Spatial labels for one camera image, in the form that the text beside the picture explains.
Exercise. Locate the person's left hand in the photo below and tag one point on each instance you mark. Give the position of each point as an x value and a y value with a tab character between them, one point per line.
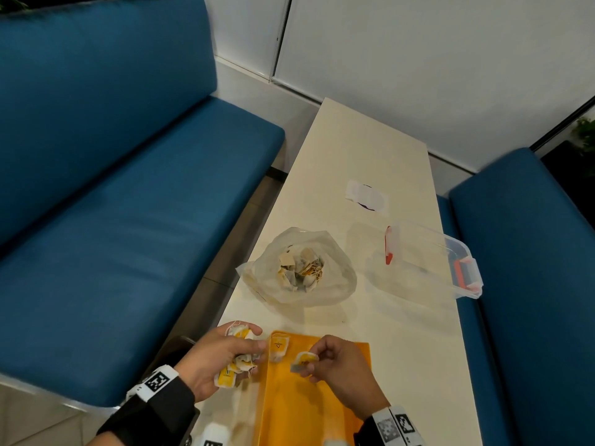
209	362

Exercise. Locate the person's right hand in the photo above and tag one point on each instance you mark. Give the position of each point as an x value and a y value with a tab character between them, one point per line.
348	376

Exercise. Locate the bunch of tea bags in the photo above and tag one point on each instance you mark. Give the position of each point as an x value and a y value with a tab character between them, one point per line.
230	373

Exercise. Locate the yellow tagged tea bag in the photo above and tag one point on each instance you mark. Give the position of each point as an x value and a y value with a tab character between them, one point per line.
279	348
303	359

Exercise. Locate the yellow tray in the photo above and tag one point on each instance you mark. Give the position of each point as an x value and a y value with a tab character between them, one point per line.
297	408

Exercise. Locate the clear plastic bag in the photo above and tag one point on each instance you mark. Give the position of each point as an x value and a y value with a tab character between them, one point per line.
334	278

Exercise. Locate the clear box with red latches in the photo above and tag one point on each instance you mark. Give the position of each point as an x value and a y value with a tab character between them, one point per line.
423	260

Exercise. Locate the person's left forearm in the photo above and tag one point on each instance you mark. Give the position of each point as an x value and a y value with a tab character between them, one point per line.
153	418

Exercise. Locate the person's right forearm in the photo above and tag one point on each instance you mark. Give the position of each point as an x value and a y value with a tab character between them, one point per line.
367	434

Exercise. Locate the white marker wristband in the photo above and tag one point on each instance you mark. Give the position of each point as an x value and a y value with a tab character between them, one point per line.
155	381
397	427

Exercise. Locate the white paper patch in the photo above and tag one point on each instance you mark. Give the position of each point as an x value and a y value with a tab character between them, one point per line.
367	197

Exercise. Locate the blue sofa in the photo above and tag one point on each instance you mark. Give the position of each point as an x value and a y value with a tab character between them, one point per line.
530	297
130	190

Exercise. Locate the black metal pole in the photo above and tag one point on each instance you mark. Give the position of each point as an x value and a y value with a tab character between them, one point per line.
562	123

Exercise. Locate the green leafy plant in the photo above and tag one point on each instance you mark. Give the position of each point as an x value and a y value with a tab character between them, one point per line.
9	2
585	134

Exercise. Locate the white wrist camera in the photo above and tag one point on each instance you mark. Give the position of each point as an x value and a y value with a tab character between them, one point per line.
211	436
335	443

